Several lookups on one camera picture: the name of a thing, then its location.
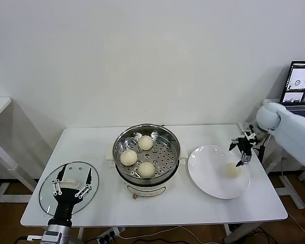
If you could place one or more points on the white power strip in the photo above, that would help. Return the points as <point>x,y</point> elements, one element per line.
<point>109,232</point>

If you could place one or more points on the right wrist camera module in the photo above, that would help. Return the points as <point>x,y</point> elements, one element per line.
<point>246,128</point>

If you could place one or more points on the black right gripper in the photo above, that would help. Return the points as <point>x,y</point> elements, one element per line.
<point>245,145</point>

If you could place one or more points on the black upright pole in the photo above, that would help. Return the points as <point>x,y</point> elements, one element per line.
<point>262,153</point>

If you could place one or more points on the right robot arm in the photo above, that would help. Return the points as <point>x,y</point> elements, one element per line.
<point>294,132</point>

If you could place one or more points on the steel steamer basket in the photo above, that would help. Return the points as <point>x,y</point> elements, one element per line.
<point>167,169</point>

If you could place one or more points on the white electric cooking pot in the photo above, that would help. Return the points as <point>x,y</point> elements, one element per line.
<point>147,189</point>

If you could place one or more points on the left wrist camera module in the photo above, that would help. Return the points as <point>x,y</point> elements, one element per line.
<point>34,238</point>

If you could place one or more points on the glass pot lid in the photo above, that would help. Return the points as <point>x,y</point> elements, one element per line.
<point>47,195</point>

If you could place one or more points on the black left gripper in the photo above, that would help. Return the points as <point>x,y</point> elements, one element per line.
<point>64,203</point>

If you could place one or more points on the grey open laptop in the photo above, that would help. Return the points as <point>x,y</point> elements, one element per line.
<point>298,76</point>

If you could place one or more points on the white steamed baozi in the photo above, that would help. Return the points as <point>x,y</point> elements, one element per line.
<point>128,158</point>
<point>231,170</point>
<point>145,142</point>
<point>146,169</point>

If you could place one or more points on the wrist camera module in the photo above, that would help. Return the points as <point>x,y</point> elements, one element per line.
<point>246,128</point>
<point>34,238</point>

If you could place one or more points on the white round plate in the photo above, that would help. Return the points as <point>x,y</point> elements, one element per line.
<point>208,178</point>

